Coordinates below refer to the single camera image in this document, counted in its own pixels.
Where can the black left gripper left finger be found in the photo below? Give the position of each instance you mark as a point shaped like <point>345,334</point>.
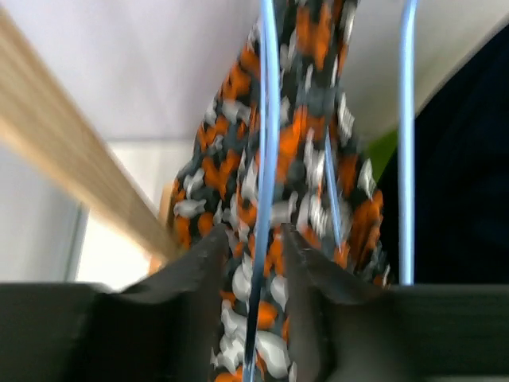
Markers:
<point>159,329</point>

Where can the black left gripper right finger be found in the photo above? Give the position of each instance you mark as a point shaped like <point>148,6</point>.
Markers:
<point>344,329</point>

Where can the lime green shorts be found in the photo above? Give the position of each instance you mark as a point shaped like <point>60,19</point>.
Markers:
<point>380,152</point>

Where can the navy blue shorts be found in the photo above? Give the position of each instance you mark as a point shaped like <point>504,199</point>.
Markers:
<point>461,174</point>

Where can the blue hanger of yellow shorts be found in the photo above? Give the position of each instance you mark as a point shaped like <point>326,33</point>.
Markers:
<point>269,139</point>

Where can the orange camouflage shorts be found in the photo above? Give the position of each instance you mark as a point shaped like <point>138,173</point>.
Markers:
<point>219,184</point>

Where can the blue hanger of camouflage shorts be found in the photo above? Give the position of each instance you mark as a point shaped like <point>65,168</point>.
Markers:
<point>332,189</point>

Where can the wooden clothes rack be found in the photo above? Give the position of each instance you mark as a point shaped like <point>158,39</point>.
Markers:
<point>41,123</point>

